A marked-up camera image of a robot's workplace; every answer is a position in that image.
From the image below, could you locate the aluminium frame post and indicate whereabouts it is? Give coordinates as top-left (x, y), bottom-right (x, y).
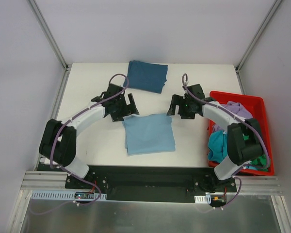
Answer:
top-left (235, 0), bottom-right (284, 73)
top-left (26, 0), bottom-right (72, 71)

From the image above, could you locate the left aluminium frame post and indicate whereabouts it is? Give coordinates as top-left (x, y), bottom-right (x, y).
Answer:
top-left (26, 0), bottom-right (72, 71)

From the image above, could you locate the green t shirt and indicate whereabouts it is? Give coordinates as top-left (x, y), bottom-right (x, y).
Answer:
top-left (243, 134), bottom-right (268, 171)

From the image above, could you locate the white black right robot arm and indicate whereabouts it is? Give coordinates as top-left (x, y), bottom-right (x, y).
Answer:
top-left (167, 84), bottom-right (270, 192)

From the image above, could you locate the white cable duct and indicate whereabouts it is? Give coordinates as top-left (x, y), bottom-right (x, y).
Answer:
top-left (32, 191), bottom-right (107, 201)
top-left (194, 195), bottom-right (211, 204)

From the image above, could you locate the teal t shirt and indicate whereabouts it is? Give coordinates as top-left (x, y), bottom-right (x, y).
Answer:
top-left (208, 131), bottom-right (227, 163)

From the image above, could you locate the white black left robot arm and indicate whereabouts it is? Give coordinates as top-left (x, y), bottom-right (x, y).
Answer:
top-left (39, 83), bottom-right (139, 189)

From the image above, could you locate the right white cable duct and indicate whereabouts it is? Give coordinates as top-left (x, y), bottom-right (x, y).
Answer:
top-left (194, 195), bottom-right (211, 204)

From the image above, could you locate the right aluminium frame post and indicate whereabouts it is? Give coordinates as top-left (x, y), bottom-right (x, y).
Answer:
top-left (235, 0), bottom-right (284, 73)

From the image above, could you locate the light blue t shirt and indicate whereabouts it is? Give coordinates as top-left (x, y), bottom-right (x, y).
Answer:
top-left (123, 114), bottom-right (176, 156)

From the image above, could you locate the left white cable duct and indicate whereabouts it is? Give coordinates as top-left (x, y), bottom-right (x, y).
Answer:
top-left (32, 191), bottom-right (107, 201)

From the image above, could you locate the folded navy blue t shirt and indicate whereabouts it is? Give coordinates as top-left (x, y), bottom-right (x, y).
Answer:
top-left (127, 60), bottom-right (168, 94)

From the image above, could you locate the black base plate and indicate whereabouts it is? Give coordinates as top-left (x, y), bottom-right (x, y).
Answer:
top-left (64, 163), bottom-right (242, 202)

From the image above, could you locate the red plastic bin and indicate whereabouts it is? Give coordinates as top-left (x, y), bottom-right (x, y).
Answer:
top-left (210, 91), bottom-right (275, 176)

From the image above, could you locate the lilac t shirt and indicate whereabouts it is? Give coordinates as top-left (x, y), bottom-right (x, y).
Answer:
top-left (220, 101), bottom-right (253, 119)

